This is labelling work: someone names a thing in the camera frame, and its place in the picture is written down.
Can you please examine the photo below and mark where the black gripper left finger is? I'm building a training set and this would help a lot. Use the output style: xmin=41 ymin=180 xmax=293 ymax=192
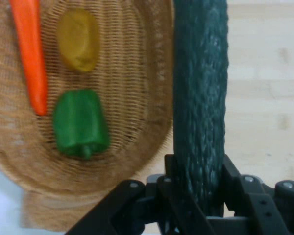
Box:
xmin=65 ymin=154 xmax=215 ymax=235

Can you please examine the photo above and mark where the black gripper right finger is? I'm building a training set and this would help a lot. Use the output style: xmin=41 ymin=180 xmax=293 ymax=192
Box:
xmin=222 ymin=155 xmax=294 ymax=235

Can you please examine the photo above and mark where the dark green cucumber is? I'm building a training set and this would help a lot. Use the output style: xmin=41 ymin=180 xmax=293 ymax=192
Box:
xmin=172 ymin=0 xmax=230 ymax=217

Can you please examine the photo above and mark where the green toy bell pepper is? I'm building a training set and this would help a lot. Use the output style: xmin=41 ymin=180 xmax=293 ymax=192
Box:
xmin=52 ymin=89 xmax=110 ymax=160

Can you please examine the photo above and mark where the light wooden cutting board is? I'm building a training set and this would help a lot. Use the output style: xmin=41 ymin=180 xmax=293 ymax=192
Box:
xmin=134 ymin=3 xmax=294 ymax=235

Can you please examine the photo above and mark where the woven wicker basket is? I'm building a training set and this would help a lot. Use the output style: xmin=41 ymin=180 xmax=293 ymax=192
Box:
xmin=0 ymin=0 xmax=177 ymax=232

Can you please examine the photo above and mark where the yellow toy potato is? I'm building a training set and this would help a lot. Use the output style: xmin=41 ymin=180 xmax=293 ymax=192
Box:
xmin=56 ymin=7 xmax=100 ymax=73

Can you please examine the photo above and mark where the orange toy carrot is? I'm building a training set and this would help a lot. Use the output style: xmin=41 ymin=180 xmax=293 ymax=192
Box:
xmin=8 ymin=0 xmax=49 ymax=117

